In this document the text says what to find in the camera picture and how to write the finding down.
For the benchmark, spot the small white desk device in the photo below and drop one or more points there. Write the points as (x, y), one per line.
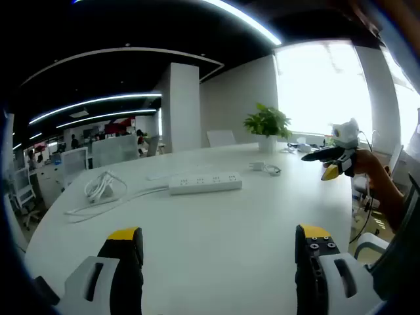
(300, 147)

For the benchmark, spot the short ceiling light strip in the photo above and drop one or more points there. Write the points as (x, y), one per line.
(108, 115)

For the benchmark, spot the white mesh office chair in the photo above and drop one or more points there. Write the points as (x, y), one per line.
(75, 162)

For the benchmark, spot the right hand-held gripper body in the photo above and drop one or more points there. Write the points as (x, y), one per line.
(346, 133)

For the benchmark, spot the white chair beside desk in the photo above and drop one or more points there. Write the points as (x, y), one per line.
(362, 190)

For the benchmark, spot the white office chair with wheels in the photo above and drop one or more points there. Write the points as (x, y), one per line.
(24, 190)

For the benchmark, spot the grey mesh office chair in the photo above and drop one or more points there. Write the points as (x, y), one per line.
(115, 149)

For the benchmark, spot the white power strip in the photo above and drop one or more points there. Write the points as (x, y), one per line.
(205, 186)

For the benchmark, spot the white chair behind desk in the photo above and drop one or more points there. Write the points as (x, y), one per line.
(221, 138)

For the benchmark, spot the white chair armrest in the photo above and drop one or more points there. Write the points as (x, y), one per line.
(370, 244)

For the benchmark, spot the person's clothing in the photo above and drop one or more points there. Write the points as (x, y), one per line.
(403, 249)

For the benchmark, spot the long ceiling light strip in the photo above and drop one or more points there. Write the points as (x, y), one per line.
(98, 101)

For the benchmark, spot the green potted plant white pot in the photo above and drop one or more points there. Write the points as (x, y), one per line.
(267, 123)

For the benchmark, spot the wide ceiling light strip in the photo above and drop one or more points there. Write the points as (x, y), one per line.
(252, 23)

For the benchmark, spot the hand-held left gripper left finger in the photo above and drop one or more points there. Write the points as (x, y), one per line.
(129, 272)

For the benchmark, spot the person's right hand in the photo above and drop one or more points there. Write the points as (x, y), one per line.
(369, 162)

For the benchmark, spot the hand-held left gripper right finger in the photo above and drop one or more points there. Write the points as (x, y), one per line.
(308, 275)

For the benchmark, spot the white charger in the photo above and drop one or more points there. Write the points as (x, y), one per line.
(257, 166)

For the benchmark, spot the white desk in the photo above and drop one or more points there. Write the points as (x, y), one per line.
(213, 223)

